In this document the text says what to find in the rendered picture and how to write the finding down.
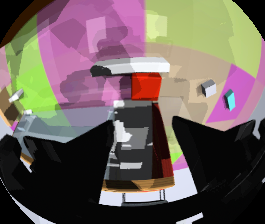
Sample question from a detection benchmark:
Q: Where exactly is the small cyan block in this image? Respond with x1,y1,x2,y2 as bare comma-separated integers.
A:
225,89,236,112

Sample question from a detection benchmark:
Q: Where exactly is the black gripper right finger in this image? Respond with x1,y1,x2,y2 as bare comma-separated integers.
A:
172,116,256,193

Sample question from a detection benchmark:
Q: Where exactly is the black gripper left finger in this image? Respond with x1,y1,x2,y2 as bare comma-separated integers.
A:
23,120,113,204

